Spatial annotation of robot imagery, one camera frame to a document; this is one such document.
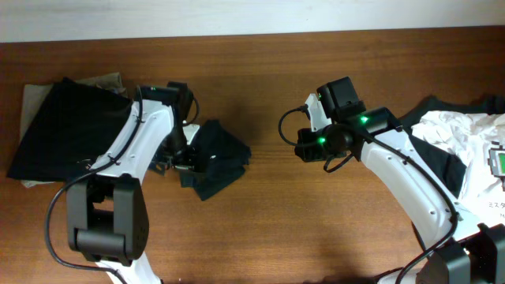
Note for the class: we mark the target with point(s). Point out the dark green t-shirt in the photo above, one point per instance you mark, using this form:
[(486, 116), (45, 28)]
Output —
[(219, 161)]

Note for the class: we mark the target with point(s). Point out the folded beige garment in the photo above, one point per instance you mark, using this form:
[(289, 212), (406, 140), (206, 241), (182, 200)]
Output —
[(33, 98)]

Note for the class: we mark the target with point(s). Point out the white crumpled garment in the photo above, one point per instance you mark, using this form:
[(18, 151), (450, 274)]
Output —
[(464, 135)]

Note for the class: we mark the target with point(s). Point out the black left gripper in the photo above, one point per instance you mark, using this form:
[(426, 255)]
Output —
[(188, 160)]

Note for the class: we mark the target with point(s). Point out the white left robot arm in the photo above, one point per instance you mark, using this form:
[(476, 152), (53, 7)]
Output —
[(107, 218)]

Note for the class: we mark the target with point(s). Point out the dark garment under pile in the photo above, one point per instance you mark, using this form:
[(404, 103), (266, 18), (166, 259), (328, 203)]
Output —
[(447, 167)]

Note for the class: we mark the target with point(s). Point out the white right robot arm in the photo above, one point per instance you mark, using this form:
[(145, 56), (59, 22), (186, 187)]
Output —
[(457, 247)]

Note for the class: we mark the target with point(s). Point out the folded black garment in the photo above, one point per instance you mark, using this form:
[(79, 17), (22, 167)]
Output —
[(65, 132)]

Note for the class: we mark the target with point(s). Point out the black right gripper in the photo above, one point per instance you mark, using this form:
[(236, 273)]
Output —
[(308, 152)]

